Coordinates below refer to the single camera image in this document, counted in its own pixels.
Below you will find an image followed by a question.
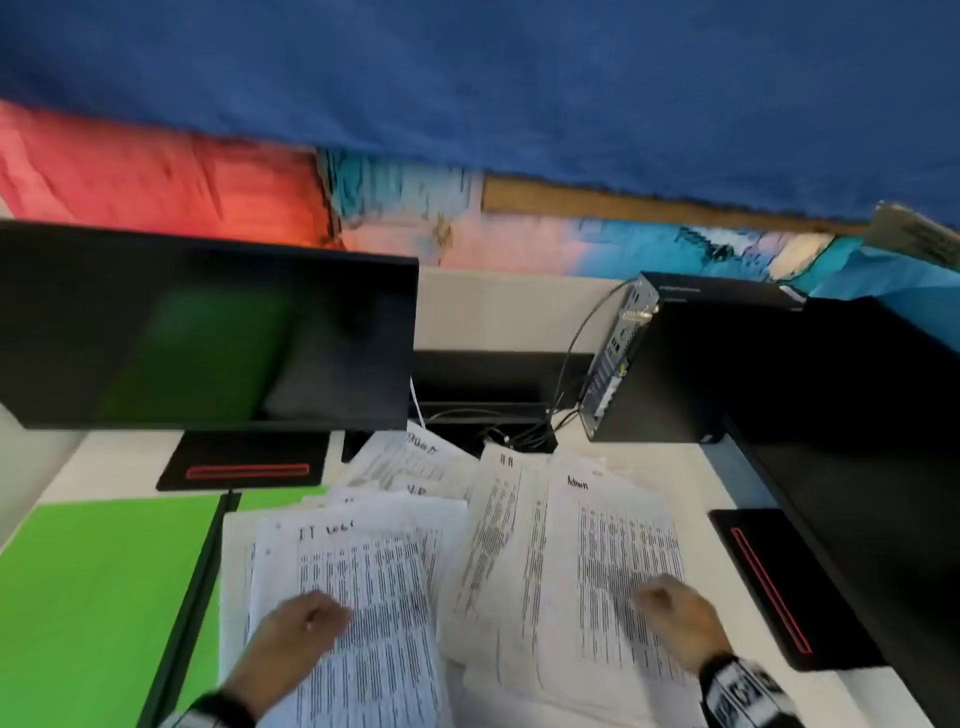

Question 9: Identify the black computer cable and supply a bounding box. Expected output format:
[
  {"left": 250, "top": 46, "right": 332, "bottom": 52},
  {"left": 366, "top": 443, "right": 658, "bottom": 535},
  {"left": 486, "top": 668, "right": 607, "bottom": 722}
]
[{"left": 480, "top": 279, "right": 639, "bottom": 453}]

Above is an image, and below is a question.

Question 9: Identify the wooden trim strip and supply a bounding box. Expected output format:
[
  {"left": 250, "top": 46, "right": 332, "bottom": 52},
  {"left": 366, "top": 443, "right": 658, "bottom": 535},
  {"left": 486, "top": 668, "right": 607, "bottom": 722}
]
[{"left": 481, "top": 176, "right": 871, "bottom": 239}]

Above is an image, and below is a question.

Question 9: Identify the person's right hand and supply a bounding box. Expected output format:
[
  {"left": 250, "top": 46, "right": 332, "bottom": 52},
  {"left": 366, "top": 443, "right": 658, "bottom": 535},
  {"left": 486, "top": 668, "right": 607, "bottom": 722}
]
[{"left": 631, "top": 573, "right": 734, "bottom": 677}]

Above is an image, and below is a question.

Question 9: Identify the black computer monitor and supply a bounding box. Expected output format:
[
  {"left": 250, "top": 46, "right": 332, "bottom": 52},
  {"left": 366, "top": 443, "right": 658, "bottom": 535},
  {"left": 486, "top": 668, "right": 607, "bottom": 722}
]
[
  {"left": 723, "top": 296, "right": 960, "bottom": 728},
  {"left": 0, "top": 219, "right": 420, "bottom": 434}
]

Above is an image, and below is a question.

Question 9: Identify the printed sheet with narrow table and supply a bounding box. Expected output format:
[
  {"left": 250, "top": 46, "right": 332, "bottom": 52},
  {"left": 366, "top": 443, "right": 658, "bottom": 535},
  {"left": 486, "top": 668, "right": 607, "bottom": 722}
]
[{"left": 525, "top": 468, "right": 708, "bottom": 728}]

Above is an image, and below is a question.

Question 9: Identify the black flat bar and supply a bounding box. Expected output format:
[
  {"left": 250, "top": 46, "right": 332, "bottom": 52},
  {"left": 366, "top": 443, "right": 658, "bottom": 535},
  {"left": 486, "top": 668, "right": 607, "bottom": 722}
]
[{"left": 137, "top": 491, "right": 243, "bottom": 728}]

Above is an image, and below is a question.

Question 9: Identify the black white right wrist device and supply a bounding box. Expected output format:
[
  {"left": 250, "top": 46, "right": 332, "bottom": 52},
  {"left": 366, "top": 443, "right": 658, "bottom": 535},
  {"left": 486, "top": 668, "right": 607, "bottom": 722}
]
[{"left": 699, "top": 652, "right": 805, "bottom": 728}]

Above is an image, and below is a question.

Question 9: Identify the black left wrist band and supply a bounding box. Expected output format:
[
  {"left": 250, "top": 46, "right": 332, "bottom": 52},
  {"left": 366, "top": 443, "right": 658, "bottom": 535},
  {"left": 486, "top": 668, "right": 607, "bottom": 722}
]
[{"left": 174, "top": 690, "right": 258, "bottom": 728}]

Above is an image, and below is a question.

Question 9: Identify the light blue paper sheet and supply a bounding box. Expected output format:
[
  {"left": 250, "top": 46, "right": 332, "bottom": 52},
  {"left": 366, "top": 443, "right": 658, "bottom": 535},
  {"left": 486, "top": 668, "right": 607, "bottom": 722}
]
[{"left": 810, "top": 246, "right": 960, "bottom": 354}]

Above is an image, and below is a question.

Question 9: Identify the colourful paper border strip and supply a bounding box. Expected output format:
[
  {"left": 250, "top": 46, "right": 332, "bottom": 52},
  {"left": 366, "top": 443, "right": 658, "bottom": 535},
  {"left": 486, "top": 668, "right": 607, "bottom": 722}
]
[{"left": 0, "top": 99, "right": 864, "bottom": 294}]

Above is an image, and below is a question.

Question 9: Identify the blue fabric pinboard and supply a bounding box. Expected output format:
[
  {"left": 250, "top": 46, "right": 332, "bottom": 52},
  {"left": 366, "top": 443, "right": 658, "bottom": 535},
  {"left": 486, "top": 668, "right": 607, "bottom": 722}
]
[{"left": 0, "top": 0, "right": 960, "bottom": 230}]

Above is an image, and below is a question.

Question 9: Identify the person's left hand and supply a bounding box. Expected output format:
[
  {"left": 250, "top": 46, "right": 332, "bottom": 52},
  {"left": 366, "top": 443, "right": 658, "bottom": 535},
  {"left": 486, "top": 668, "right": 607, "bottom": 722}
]
[{"left": 221, "top": 589, "right": 353, "bottom": 719}]

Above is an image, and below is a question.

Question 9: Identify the small black desktop computer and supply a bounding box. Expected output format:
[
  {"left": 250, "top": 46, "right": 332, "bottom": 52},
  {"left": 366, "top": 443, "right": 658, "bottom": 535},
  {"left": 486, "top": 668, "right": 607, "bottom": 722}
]
[{"left": 578, "top": 272, "right": 807, "bottom": 444}]

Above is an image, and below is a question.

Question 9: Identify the plain white paper sheet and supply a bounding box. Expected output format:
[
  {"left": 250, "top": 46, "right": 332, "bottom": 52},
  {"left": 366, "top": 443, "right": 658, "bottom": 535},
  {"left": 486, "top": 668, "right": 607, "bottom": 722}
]
[{"left": 218, "top": 510, "right": 260, "bottom": 680}]

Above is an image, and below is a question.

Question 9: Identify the large green paper sheet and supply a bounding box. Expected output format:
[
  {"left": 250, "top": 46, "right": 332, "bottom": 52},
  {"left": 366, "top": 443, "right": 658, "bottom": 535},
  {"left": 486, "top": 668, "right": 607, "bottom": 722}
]
[{"left": 0, "top": 495, "right": 224, "bottom": 728}]

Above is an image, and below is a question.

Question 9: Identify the black monitor base red stripe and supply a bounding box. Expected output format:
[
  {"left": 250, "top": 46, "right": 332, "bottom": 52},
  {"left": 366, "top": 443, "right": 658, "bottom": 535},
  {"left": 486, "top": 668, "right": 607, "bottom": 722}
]
[
  {"left": 156, "top": 431, "right": 332, "bottom": 494},
  {"left": 708, "top": 507, "right": 888, "bottom": 673}
]

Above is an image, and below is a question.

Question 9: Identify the printed sheet with side columns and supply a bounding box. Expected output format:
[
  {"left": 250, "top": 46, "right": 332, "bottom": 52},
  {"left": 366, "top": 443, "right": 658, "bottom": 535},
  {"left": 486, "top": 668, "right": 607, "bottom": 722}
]
[{"left": 436, "top": 442, "right": 560, "bottom": 680}]

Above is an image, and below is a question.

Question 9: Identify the printed sheet with wide table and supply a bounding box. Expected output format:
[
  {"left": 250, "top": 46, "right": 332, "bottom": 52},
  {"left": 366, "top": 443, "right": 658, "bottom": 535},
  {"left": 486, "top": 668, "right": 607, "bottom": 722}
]
[{"left": 246, "top": 498, "right": 471, "bottom": 728}]

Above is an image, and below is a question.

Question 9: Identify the beige printed paper note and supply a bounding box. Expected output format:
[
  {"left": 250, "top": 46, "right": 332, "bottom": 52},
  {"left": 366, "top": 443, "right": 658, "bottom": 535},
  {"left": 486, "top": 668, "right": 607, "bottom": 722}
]
[{"left": 861, "top": 201, "right": 960, "bottom": 273}]

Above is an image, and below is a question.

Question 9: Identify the printed sheet with scribbled heading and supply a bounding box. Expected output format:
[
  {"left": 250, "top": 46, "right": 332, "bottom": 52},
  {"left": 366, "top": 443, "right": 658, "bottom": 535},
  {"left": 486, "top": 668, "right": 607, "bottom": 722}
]
[{"left": 332, "top": 421, "right": 483, "bottom": 502}]

